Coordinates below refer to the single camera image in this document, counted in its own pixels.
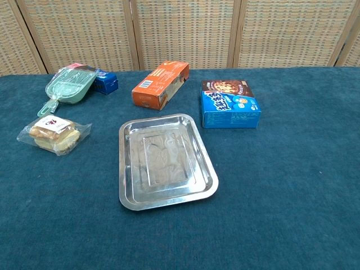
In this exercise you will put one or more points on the silver metal tray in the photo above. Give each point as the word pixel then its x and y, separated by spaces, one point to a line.
pixel 164 161

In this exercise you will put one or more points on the clear bag of pastries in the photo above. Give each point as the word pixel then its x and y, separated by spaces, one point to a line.
pixel 55 134

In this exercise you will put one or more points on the blue table cloth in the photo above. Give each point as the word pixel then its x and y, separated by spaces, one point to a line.
pixel 180 174

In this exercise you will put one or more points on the orange cardboard box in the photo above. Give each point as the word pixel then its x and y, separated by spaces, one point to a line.
pixel 157 86

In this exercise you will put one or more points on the blue cookie box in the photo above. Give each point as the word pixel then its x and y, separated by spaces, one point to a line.
pixel 229 111

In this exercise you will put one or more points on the brown pizza-print box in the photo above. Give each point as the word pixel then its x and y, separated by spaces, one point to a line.
pixel 229 87

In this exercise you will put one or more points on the dark blue small box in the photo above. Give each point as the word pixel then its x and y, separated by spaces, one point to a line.
pixel 105 82

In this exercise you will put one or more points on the woven folding screen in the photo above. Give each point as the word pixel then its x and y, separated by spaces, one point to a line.
pixel 180 33

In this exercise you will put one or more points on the green plastic scoop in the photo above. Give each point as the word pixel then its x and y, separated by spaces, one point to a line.
pixel 69 85

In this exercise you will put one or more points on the pink small package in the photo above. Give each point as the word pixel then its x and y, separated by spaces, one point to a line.
pixel 75 66

